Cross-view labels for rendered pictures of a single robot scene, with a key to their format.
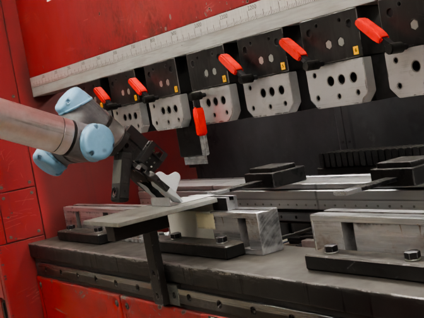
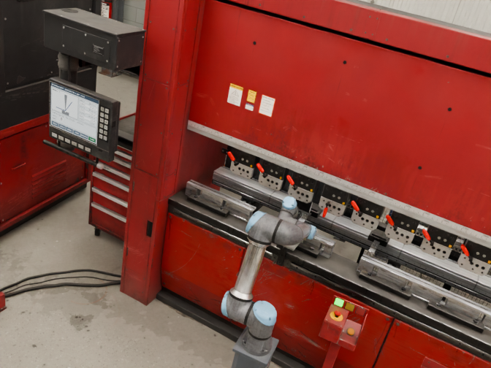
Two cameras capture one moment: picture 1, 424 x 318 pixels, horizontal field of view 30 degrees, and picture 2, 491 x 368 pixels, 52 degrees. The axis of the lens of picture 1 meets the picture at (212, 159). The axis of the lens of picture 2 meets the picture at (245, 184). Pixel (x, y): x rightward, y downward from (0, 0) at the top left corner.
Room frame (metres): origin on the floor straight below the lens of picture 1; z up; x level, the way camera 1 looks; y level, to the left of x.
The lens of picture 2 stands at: (-0.07, 1.82, 2.56)
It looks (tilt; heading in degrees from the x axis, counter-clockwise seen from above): 27 degrees down; 326
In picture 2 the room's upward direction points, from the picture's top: 12 degrees clockwise
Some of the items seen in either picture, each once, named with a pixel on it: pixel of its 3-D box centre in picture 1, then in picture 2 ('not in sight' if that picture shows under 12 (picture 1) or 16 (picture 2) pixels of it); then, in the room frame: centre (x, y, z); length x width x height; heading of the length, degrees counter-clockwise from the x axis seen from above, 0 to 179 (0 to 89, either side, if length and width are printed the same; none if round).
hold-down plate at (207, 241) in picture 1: (199, 247); (296, 244); (1.86, 0.07, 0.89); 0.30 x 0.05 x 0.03; 34
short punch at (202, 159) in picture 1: (193, 145); (302, 205); (1.92, 0.04, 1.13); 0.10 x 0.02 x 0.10; 34
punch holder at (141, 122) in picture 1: (138, 101); (274, 173); (2.11, 0.17, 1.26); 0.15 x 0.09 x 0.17; 34
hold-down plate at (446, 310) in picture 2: not in sight; (455, 315); (1.05, -0.47, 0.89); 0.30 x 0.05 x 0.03; 34
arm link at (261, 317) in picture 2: not in sight; (261, 317); (1.32, 0.63, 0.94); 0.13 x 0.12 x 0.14; 38
